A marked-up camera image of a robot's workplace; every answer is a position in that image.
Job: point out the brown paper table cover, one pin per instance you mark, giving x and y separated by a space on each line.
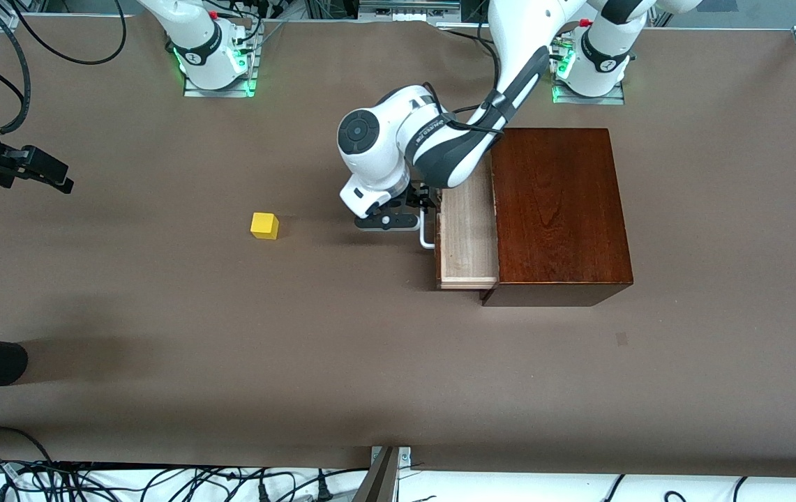
300 362

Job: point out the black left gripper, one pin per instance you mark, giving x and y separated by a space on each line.
417 196

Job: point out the dark wooden cabinet box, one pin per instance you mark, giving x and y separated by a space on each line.
558 209

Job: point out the silver corner bracket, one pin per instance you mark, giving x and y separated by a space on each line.
405 457

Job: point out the black power plug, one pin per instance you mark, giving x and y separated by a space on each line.
324 491

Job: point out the metal base plate right arm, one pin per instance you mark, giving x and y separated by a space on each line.
220 92

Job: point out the silver crossbar with sockets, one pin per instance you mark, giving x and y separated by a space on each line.
408 7

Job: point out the yellow cube block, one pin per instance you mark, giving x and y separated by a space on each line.
264 226

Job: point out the metal base plate left arm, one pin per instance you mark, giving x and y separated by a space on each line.
589 100

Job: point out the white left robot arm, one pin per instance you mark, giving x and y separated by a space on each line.
384 160

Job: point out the aluminium profile bar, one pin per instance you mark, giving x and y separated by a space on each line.
378 481

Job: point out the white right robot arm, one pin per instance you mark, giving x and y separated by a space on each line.
195 35

